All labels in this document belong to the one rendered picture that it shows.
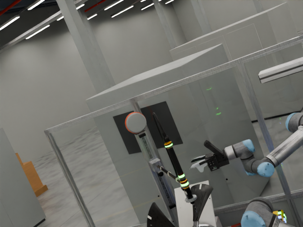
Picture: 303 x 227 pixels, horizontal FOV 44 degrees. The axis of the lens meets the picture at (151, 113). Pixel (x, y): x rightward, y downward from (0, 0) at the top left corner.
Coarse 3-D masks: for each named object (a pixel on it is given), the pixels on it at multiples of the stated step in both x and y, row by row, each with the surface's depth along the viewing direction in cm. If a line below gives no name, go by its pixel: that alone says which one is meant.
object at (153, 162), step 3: (150, 159) 280; (153, 159) 280; (156, 159) 276; (159, 159) 274; (150, 162) 276; (153, 162) 273; (156, 162) 271; (159, 162) 272; (150, 165) 279; (153, 165) 271; (156, 165) 271; (162, 165) 272; (153, 168) 272; (156, 168) 271; (159, 168) 272; (156, 171) 272
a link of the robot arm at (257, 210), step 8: (256, 200) 176; (248, 208) 172; (256, 208) 170; (264, 208) 171; (248, 216) 166; (256, 216) 164; (264, 216) 166; (272, 216) 166; (248, 224) 166; (256, 224) 164; (264, 224) 163; (272, 224) 163; (280, 224) 165; (288, 224) 165
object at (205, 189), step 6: (192, 186) 243; (198, 186) 237; (204, 186) 232; (210, 186) 228; (192, 192) 242; (198, 192) 235; (204, 192) 229; (210, 192) 225; (198, 198) 232; (204, 198) 227; (198, 204) 230; (204, 204) 225; (198, 210) 228; (198, 216) 226
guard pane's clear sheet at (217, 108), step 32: (256, 64) 255; (160, 96) 282; (192, 96) 275; (224, 96) 268; (256, 96) 261; (288, 96) 255; (64, 128) 316; (96, 128) 307; (160, 128) 290; (192, 128) 282; (224, 128) 274; (256, 128) 267; (64, 160) 325; (96, 160) 316; (128, 160) 306; (288, 160) 267; (96, 192) 325; (128, 192) 315; (224, 192) 289; (256, 192) 281; (96, 224) 335; (128, 224) 324
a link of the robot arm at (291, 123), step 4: (288, 116) 220; (292, 116) 216; (296, 116) 213; (300, 116) 210; (288, 120) 218; (292, 120) 214; (296, 120) 211; (300, 120) 208; (288, 124) 218; (292, 124) 214; (296, 124) 210; (288, 128) 219; (292, 128) 215; (296, 128) 212
